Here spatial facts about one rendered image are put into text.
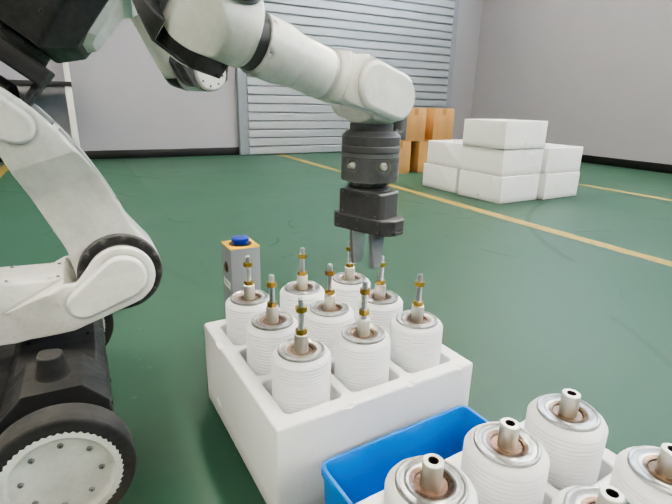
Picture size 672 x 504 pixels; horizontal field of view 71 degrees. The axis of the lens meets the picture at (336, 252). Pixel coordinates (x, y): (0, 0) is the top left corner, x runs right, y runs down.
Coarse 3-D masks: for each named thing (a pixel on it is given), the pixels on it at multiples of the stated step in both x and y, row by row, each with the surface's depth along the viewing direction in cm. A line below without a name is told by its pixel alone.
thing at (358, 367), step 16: (336, 336) 81; (336, 352) 80; (352, 352) 77; (368, 352) 76; (384, 352) 78; (336, 368) 81; (352, 368) 78; (368, 368) 77; (384, 368) 79; (352, 384) 79; (368, 384) 78
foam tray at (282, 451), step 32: (224, 320) 100; (224, 352) 88; (448, 352) 89; (224, 384) 90; (256, 384) 78; (384, 384) 79; (416, 384) 79; (448, 384) 84; (224, 416) 94; (256, 416) 75; (288, 416) 70; (320, 416) 71; (352, 416) 74; (384, 416) 78; (416, 416) 82; (256, 448) 77; (288, 448) 69; (320, 448) 72; (352, 448) 76; (256, 480) 80; (288, 480) 71; (320, 480) 74
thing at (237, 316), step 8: (232, 304) 91; (264, 304) 92; (232, 312) 91; (240, 312) 90; (248, 312) 90; (256, 312) 91; (232, 320) 92; (240, 320) 91; (248, 320) 91; (232, 328) 92; (240, 328) 91; (232, 336) 93; (240, 336) 92; (240, 344) 92
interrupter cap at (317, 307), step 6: (318, 300) 93; (336, 300) 93; (312, 306) 90; (318, 306) 91; (336, 306) 91; (342, 306) 91; (348, 306) 90; (312, 312) 88; (318, 312) 88; (324, 312) 88; (330, 312) 88; (336, 312) 88; (342, 312) 88
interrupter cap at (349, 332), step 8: (344, 328) 82; (352, 328) 82; (376, 328) 82; (344, 336) 79; (352, 336) 79; (368, 336) 80; (376, 336) 79; (384, 336) 79; (360, 344) 77; (368, 344) 77
